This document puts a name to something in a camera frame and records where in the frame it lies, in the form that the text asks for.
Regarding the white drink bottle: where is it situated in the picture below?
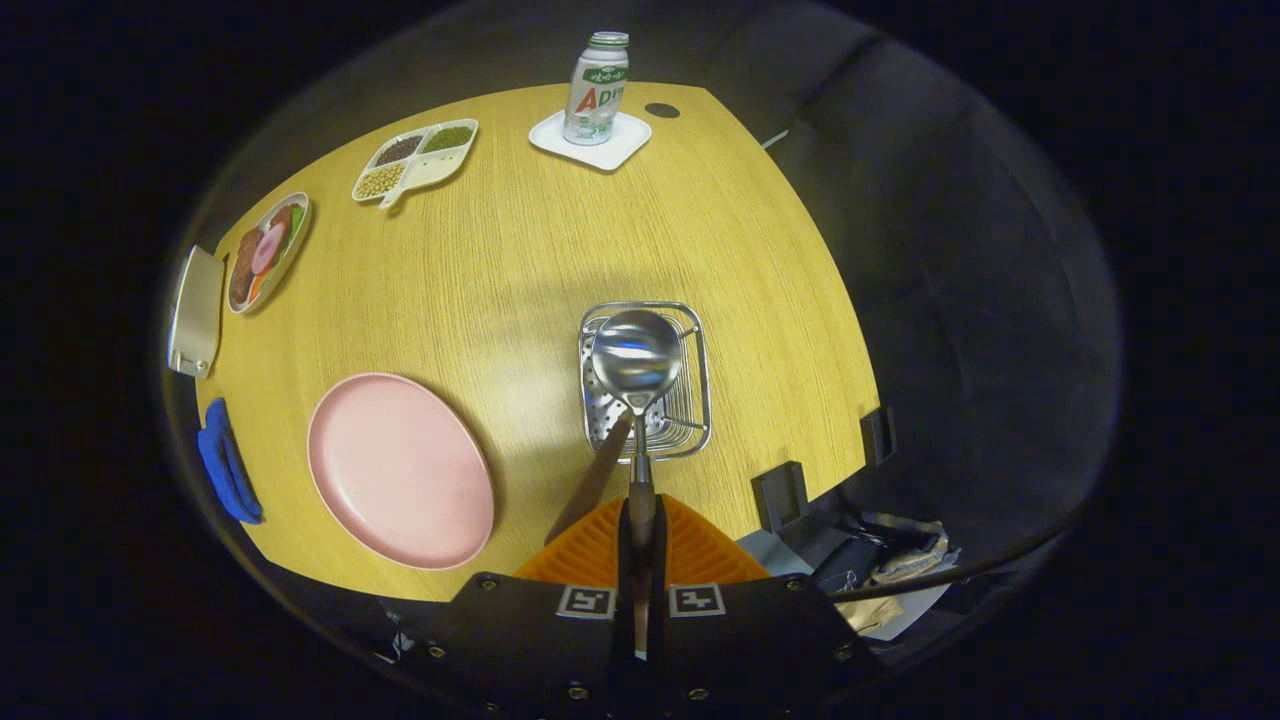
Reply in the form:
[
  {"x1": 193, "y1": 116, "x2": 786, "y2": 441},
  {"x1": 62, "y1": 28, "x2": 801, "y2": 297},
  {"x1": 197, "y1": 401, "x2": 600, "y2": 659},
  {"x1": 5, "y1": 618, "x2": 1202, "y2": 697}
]
[{"x1": 563, "y1": 31, "x2": 631, "y2": 147}]

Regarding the brown meat slice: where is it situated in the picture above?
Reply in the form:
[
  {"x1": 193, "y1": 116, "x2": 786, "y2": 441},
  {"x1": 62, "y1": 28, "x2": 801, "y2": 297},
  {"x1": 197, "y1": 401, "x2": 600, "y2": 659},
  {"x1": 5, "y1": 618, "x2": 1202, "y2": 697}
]
[{"x1": 230, "y1": 228, "x2": 263, "y2": 306}]

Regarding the wooden handled metal spoon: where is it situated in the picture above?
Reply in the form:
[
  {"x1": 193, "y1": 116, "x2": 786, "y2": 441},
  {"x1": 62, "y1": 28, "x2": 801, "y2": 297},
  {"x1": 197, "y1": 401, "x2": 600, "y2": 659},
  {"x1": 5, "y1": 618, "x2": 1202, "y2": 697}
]
[{"x1": 590, "y1": 309, "x2": 683, "y2": 661}]

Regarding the black table edge clamp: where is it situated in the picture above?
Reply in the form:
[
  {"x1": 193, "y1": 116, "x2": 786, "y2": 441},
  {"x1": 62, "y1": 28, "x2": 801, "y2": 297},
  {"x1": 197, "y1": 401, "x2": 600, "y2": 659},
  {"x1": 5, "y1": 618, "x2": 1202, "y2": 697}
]
[
  {"x1": 860, "y1": 405, "x2": 898, "y2": 466},
  {"x1": 751, "y1": 461, "x2": 810, "y2": 533}
]

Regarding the pink round plate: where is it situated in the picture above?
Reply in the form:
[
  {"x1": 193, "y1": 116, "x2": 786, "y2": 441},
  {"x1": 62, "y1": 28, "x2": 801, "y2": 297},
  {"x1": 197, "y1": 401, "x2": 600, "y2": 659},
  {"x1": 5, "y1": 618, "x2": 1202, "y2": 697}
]
[{"x1": 307, "y1": 373, "x2": 496, "y2": 571}]

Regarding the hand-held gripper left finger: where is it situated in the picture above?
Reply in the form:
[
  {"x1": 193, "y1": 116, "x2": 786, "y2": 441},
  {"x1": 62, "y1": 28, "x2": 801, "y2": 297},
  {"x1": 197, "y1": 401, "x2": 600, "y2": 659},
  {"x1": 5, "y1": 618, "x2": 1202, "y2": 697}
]
[{"x1": 395, "y1": 497, "x2": 633, "y2": 720}]

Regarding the metal wire basket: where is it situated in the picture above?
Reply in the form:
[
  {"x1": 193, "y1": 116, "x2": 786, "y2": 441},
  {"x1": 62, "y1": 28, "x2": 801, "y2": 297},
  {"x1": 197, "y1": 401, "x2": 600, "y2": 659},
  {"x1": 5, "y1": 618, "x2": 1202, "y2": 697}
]
[{"x1": 578, "y1": 301, "x2": 713, "y2": 463}]

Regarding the oval white food plate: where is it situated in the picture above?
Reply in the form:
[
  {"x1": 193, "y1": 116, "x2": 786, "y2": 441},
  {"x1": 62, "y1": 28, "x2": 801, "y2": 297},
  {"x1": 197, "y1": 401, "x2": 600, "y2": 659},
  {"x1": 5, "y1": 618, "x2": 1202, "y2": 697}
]
[{"x1": 225, "y1": 192, "x2": 312, "y2": 316}]

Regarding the wooden handled metal fork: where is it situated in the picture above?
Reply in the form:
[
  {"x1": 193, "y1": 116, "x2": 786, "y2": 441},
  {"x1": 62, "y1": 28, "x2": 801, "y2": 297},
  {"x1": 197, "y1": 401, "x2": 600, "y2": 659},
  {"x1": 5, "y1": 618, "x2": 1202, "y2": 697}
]
[{"x1": 545, "y1": 400, "x2": 637, "y2": 546}]

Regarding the beige cloth bundle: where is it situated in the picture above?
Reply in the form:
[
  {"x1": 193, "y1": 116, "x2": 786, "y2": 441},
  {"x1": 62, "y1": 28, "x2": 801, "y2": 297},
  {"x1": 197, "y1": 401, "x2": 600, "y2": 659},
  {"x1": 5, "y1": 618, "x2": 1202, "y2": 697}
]
[{"x1": 860, "y1": 512, "x2": 961, "y2": 586}]

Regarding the blue cloth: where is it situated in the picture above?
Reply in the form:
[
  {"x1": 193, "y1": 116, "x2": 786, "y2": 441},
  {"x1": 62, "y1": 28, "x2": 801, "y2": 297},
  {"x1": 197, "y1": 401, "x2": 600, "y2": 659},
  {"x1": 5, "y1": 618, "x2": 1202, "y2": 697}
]
[{"x1": 196, "y1": 398, "x2": 264, "y2": 525}]

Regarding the white divided bean dish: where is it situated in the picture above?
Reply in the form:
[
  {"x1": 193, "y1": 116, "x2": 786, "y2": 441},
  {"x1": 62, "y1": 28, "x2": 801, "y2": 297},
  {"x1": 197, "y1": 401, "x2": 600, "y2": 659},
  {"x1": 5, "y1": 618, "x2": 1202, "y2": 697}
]
[{"x1": 352, "y1": 119, "x2": 480, "y2": 210}]

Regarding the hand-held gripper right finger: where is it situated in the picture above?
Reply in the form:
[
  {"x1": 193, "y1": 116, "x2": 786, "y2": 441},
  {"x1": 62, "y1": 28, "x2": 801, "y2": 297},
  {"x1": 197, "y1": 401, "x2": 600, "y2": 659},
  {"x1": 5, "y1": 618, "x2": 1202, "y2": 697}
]
[{"x1": 655, "y1": 495, "x2": 881, "y2": 720}]

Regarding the white square coaster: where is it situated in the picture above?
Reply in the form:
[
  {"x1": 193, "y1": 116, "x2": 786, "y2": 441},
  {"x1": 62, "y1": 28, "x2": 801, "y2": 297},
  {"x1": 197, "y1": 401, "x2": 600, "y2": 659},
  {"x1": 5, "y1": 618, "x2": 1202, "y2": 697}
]
[{"x1": 528, "y1": 109, "x2": 653, "y2": 172}]

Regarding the white toaster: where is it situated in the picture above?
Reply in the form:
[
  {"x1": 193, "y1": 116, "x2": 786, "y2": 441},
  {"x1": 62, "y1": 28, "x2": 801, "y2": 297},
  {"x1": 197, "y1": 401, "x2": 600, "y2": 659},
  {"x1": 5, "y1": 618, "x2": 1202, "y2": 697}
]
[{"x1": 167, "y1": 245, "x2": 227, "y2": 380}]

